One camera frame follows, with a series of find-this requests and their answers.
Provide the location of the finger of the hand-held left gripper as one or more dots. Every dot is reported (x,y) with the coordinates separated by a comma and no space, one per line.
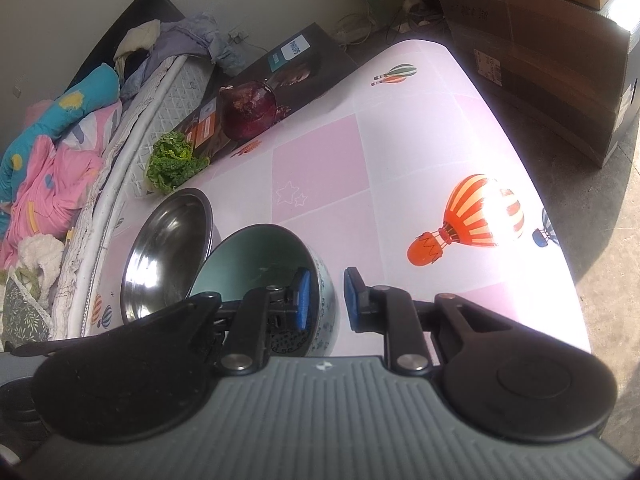
(37,349)

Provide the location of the teal ceramic bowl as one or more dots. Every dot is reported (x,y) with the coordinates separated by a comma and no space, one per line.
(250,260)

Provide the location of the black headboard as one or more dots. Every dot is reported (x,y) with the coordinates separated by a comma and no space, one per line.
(135,10)

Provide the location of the wall outlet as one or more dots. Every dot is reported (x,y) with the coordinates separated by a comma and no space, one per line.
(239,36)

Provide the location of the pink blanket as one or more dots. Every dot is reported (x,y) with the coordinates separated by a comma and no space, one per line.
(50,180)

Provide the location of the green lettuce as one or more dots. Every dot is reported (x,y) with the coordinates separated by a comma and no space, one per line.
(172,162)

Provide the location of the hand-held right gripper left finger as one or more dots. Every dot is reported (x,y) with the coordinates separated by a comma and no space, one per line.
(301,296)

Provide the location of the pile of grey clothes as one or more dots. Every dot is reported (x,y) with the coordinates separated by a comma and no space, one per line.
(185,42)

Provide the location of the blue printed blanket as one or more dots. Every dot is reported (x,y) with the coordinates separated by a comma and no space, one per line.
(65,105)

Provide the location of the floral pillow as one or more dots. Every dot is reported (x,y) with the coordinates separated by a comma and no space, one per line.
(25,315)

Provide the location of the white power strip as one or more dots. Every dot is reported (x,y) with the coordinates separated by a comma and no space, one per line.
(352,30)

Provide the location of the large cardboard box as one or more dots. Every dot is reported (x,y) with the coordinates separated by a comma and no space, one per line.
(550,70)

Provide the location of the pile of colourful bedding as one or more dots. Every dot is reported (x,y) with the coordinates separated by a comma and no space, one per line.
(150,120)

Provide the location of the dark printed carton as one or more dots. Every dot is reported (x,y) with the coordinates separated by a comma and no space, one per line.
(295,67)

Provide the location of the flat-rimmed stainless steel bowl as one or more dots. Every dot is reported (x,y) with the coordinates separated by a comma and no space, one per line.
(167,250)

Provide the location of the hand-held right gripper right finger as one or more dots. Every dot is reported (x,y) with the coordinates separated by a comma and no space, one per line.
(353,301)

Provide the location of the white fluffy cloth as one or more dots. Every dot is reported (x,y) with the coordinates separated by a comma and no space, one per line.
(42,255)

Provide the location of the pink balloon-print tablecloth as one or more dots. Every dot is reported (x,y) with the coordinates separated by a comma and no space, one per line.
(390,160)

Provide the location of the red onion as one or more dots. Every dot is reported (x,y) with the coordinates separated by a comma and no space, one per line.
(250,110)

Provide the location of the small green box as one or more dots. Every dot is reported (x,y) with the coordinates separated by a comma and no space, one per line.
(382,2)

